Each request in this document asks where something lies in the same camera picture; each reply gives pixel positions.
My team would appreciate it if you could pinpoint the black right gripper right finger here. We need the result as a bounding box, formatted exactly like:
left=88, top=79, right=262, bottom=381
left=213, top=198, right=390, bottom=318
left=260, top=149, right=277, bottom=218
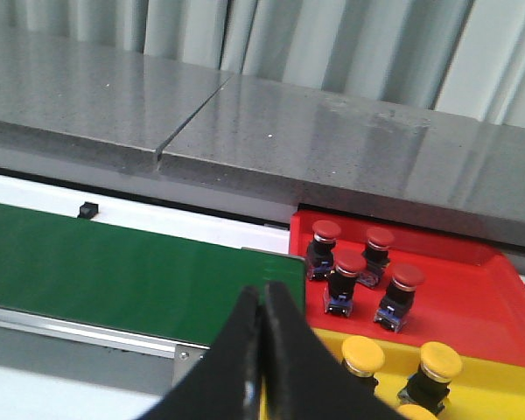
left=261, top=281, right=402, bottom=419

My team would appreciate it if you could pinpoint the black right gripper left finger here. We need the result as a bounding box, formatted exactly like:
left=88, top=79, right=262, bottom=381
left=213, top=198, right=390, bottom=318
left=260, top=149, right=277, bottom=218
left=143, top=286, right=262, bottom=419

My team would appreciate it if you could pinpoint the yellow mushroom push button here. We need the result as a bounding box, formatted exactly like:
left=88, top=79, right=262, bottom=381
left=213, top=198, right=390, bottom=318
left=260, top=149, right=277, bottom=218
left=397, top=341, right=463, bottom=416
left=396, top=403, right=438, bottom=420
left=341, top=335, right=386, bottom=394

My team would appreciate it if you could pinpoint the red mushroom push button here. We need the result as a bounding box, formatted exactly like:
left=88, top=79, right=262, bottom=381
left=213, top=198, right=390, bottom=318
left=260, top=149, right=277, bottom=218
left=358, top=227, right=395, bottom=289
left=374, top=262, right=425, bottom=333
left=305, top=220, right=341, bottom=281
left=323, top=249, right=367, bottom=318

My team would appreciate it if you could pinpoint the red plastic tray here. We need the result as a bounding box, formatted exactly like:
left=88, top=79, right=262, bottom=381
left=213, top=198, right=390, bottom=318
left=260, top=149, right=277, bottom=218
left=305, top=225, right=525, bottom=367

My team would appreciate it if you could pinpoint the green conveyor belt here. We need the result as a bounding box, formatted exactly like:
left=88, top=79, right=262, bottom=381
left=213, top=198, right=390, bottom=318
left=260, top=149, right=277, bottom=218
left=0, top=204, right=305, bottom=345

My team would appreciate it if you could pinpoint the grey stone counter slab right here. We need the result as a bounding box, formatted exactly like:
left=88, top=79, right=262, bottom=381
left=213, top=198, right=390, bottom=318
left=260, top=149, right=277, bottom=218
left=160, top=76, right=525, bottom=247

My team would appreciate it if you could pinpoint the grey stone counter slab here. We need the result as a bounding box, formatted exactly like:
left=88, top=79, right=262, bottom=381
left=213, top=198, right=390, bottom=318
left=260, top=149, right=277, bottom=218
left=0, top=25, right=230, bottom=175
left=160, top=76, right=525, bottom=247

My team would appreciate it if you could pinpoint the grey stone counter slab left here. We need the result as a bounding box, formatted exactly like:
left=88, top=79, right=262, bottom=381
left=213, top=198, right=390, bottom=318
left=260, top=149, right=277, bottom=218
left=0, top=25, right=230, bottom=175

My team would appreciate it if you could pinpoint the white pleated curtain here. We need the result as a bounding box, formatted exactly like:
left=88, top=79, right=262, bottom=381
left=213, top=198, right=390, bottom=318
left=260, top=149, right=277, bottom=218
left=0, top=1, right=525, bottom=128

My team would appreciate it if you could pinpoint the steel conveyor support bracket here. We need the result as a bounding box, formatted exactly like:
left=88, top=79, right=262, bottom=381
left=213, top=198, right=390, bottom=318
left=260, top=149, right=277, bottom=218
left=171, top=344, right=208, bottom=388

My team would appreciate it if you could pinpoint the aluminium conveyor side rail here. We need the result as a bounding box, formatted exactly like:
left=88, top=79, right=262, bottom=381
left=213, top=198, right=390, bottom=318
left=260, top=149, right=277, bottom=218
left=0, top=304, right=180, bottom=360

